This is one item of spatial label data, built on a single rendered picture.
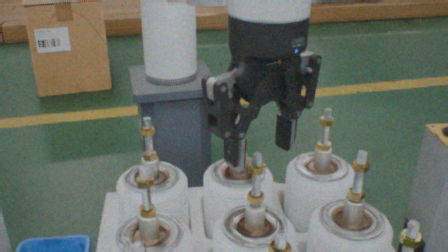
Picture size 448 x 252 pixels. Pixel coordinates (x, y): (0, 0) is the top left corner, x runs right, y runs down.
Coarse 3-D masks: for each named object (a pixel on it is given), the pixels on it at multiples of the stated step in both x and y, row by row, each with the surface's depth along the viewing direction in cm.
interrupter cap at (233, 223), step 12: (228, 216) 54; (240, 216) 54; (276, 216) 54; (228, 228) 52; (240, 228) 53; (264, 228) 53; (276, 228) 52; (240, 240) 51; (252, 240) 51; (264, 240) 51
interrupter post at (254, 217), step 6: (246, 204) 52; (264, 204) 52; (246, 210) 52; (252, 210) 51; (258, 210) 51; (264, 210) 52; (246, 216) 52; (252, 216) 51; (258, 216) 51; (264, 216) 52; (246, 222) 52; (252, 222) 52; (258, 222) 52; (246, 228) 53; (252, 228) 52; (258, 228) 52
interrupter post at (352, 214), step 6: (348, 198) 53; (348, 204) 52; (354, 204) 52; (360, 204) 52; (348, 210) 53; (354, 210) 52; (360, 210) 52; (342, 216) 54; (348, 216) 53; (354, 216) 53; (360, 216) 53; (348, 222) 53; (354, 222) 53; (360, 222) 53
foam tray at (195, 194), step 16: (112, 192) 71; (192, 192) 71; (272, 192) 71; (112, 208) 68; (192, 208) 68; (112, 224) 64; (192, 224) 65; (192, 240) 62; (208, 240) 62; (304, 240) 62
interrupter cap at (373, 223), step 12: (324, 204) 56; (336, 204) 56; (324, 216) 54; (336, 216) 55; (372, 216) 54; (336, 228) 52; (348, 228) 53; (360, 228) 53; (372, 228) 52; (384, 228) 52; (360, 240) 51
